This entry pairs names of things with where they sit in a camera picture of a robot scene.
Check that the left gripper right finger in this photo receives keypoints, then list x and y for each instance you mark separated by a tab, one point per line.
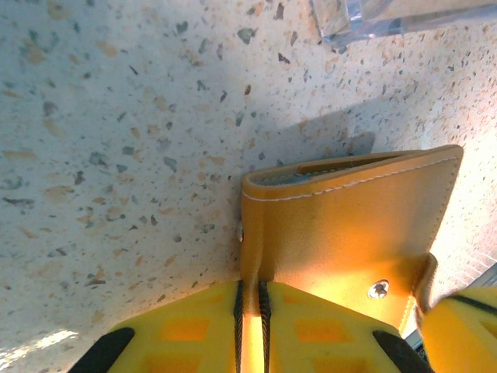
330	342

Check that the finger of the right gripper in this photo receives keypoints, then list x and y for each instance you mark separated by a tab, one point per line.
462	338

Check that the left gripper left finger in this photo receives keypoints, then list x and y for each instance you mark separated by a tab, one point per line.
174	342

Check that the clear acrylic card box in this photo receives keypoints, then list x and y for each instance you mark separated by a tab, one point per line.
388	19

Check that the tan leather card holder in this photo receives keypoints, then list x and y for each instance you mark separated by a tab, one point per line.
349	217

